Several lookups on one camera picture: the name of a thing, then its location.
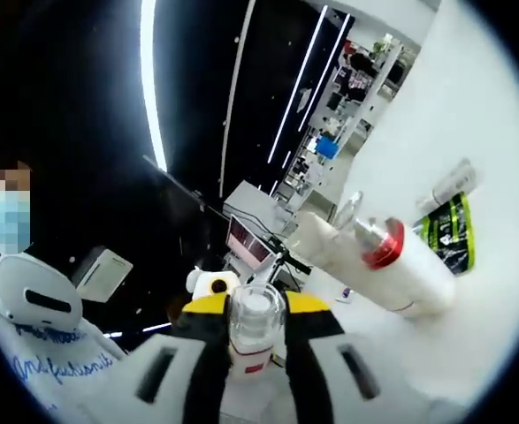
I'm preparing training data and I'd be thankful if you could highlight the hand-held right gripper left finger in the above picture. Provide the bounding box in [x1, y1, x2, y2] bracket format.
[121, 294, 234, 424]

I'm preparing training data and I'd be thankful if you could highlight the black laptop stand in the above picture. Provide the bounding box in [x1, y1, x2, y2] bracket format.
[258, 237, 314, 277]

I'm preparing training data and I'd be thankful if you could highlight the white shirt blue writing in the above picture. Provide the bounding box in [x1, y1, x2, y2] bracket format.
[0, 242, 127, 424]

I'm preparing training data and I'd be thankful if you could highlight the slim white skincare bottle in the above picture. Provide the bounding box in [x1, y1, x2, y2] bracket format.
[416, 159, 482, 209]

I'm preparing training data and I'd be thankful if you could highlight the ceiling air conditioner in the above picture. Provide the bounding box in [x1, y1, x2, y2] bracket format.
[70, 246, 134, 304]

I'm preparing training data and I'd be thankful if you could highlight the white skincare tube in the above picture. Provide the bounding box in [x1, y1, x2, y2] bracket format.
[291, 210, 366, 284]

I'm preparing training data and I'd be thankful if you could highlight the short white skincare bottle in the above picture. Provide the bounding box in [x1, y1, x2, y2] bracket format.
[226, 284, 287, 382]

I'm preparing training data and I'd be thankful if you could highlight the blue storage bin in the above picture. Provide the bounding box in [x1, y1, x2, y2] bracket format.
[316, 135, 341, 160]

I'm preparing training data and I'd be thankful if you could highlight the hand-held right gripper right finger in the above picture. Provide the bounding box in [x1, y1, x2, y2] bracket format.
[284, 290, 424, 424]

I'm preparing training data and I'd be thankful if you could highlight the red collar skincare bottle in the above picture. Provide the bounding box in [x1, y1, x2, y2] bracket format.
[338, 190, 458, 320]

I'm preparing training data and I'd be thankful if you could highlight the green silver skincare sachet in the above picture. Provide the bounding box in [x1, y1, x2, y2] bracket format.
[419, 191, 477, 276]

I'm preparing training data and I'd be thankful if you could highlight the white chest device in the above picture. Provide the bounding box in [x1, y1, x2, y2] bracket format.
[0, 253, 84, 333]

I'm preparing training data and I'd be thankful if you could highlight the open white laptop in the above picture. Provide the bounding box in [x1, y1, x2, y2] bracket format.
[225, 213, 275, 269]

